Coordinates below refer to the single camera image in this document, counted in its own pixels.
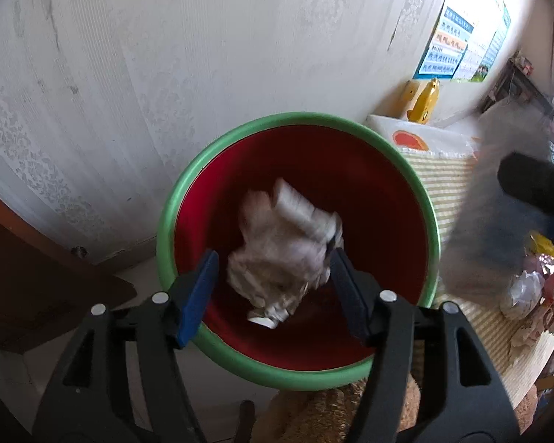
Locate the checked beige table cloth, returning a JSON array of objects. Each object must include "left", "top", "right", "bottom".
[{"left": 399, "top": 148, "right": 554, "bottom": 409}]

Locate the dark wooden shelf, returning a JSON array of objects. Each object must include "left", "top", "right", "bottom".
[{"left": 485, "top": 48, "right": 554, "bottom": 116}]

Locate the brown wooden furniture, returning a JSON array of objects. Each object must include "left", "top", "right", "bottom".
[{"left": 0, "top": 180, "right": 137, "bottom": 354}]

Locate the white sack with red print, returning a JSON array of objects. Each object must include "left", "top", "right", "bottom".
[{"left": 367, "top": 113, "right": 483, "bottom": 158}]

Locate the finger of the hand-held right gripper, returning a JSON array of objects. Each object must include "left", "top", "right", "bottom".
[{"left": 497, "top": 151, "right": 554, "bottom": 234}]

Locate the blue wall poster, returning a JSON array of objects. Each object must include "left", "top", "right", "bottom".
[{"left": 413, "top": 0, "right": 512, "bottom": 84}]

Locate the brown plush blanket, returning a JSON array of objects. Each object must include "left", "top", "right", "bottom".
[{"left": 252, "top": 374, "right": 421, "bottom": 443}]

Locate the white tissue paper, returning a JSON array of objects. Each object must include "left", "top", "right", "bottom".
[{"left": 225, "top": 178, "right": 345, "bottom": 330}]

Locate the yellow wrapper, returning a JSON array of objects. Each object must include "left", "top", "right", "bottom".
[{"left": 529, "top": 231, "right": 554, "bottom": 259}]

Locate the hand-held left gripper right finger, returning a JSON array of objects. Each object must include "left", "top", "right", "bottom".
[{"left": 328, "top": 247, "right": 522, "bottom": 443}]

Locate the yellow plastic toy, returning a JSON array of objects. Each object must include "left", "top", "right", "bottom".
[{"left": 399, "top": 78, "right": 441, "bottom": 125}]

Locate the red bucket with green rim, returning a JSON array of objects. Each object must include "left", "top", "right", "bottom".
[{"left": 156, "top": 111, "right": 441, "bottom": 391}]

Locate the grey translucent plastic bag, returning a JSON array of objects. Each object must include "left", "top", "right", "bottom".
[{"left": 443, "top": 99, "right": 552, "bottom": 301}]

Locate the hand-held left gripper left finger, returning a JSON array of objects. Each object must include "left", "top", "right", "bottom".
[{"left": 37, "top": 249, "right": 220, "bottom": 443}]

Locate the crumpled clear plastic wrapper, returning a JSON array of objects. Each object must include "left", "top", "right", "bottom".
[{"left": 501, "top": 270, "right": 543, "bottom": 319}]

